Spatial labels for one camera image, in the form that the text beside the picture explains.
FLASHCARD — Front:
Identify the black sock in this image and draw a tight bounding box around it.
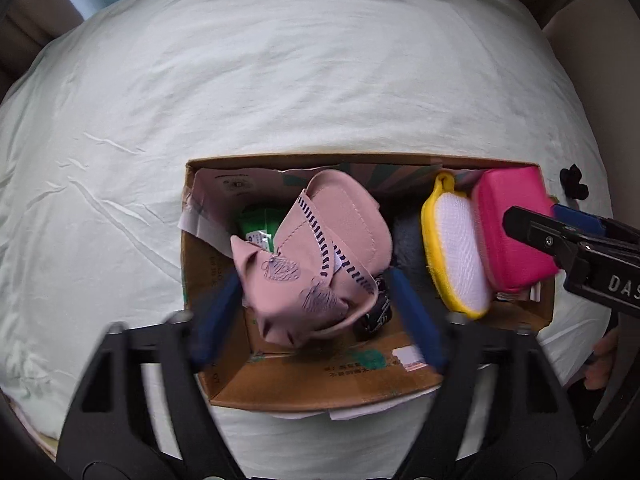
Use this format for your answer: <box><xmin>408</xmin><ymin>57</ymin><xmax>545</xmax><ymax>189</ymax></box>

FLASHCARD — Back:
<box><xmin>560</xmin><ymin>164</ymin><xmax>589</xmax><ymax>202</ymax></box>

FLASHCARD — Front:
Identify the magenta leather pouch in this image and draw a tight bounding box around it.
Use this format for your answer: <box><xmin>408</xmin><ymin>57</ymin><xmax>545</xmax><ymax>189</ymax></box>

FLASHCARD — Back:
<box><xmin>470</xmin><ymin>164</ymin><xmax>561</xmax><ymax>295</ymax></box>

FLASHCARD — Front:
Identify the yellow rimmed mesh sponge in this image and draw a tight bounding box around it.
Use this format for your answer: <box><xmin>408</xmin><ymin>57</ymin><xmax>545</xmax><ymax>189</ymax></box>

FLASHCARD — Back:
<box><xmin>420</xmin><ymin>171</ymin><xmax>492</xmax><ymax>320</ymax></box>

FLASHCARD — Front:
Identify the pink cloth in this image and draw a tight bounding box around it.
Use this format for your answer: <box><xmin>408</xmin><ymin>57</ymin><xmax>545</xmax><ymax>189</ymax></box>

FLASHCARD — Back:
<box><xmin>230</xmin><ymin>169</ymin><xmax>393</xmax><ymax>348</ymax></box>

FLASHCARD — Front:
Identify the green wet wipes pack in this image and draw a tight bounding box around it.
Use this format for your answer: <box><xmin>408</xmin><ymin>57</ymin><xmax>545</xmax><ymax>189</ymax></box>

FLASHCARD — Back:
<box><xmin>238</xmin><ymin>206</ymin><xmax>286</xmax><ymax>252</ymax></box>

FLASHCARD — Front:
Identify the person's right hand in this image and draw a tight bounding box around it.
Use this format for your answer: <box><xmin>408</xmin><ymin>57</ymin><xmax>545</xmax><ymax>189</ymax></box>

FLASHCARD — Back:
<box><xmin>585</xmin><ymin>327</ymin><xmax>620</xmax><ymax>390</ymax></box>

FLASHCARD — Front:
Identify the grey sock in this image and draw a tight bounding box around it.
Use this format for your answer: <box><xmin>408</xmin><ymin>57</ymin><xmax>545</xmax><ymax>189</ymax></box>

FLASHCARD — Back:
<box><xmin>392</xmin><ymin>212</ymin><xmax>437</xmax><ymax>298</ymax></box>

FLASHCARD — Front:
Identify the brown cardboard box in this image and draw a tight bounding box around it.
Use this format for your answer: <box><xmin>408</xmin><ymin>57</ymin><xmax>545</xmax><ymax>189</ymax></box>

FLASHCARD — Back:
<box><xmin>179</xmin><ymin>154</ymin><xmax>555</xmax><ymax>413</ymax></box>

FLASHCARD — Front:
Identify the pale green bed sheet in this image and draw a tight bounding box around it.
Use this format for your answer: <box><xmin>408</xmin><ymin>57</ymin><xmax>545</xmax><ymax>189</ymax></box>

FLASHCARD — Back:
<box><xmin>1</xmin><ymin>0</ymin><xmax>612</xmax><ymax>438</ymax></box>

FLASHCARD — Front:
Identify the brown drape left side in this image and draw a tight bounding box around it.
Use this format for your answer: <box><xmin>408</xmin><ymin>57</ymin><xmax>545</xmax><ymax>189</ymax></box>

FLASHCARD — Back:
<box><xmin>1</xmin><ymin>0</ymin><xmax>84</xmax><ymax>98</ymax></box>

